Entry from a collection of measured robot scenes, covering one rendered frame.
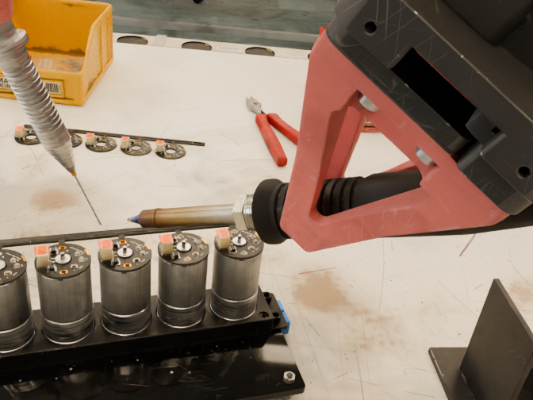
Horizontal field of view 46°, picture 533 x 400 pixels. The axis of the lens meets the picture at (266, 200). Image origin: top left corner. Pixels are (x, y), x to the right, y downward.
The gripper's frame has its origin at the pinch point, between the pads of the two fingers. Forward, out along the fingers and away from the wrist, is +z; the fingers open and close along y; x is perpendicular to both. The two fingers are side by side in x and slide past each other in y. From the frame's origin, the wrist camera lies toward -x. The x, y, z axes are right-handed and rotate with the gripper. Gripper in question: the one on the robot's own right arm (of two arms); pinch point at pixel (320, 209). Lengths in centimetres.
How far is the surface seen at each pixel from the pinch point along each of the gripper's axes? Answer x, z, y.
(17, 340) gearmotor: -5.7, 14.8, 3.7
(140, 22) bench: -98, 136, -190
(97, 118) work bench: -18.3, 24.8, -20.5
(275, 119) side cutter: -7.3, 17.8, -29.0
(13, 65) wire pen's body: -11.2, 2.3, 3.3
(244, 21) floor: -86, 148, -271
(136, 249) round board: -4.8, 10.2, -1.2
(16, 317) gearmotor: -6.3, 13.7, 3.6
